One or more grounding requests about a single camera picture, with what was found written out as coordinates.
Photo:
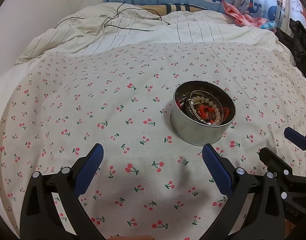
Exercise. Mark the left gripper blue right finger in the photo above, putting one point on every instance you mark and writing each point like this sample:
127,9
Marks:
265,217

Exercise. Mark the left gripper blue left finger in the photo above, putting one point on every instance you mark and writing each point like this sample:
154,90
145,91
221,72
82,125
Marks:
39,217

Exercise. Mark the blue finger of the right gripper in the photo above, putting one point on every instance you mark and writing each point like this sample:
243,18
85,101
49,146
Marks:
296,138
274,163

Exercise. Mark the silver metal bangle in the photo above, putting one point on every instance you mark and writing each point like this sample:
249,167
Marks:
205,107

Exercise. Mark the person's left hand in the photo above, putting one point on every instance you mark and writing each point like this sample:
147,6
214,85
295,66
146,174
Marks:
143,237

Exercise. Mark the round silver metal tin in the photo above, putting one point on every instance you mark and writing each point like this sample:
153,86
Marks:
184,123

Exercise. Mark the black jacket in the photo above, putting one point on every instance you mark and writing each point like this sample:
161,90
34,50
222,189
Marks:
296,44

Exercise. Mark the pink crumpled cloth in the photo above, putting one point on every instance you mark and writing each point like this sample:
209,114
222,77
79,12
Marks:
242,20

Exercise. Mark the cherry print bed sheet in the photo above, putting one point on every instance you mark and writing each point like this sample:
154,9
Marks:
54,108

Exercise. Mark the striped beige pillow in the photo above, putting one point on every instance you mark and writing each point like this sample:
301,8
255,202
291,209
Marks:
166,9

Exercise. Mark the white striped duvet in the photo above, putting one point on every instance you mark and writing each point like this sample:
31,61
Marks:
102,27

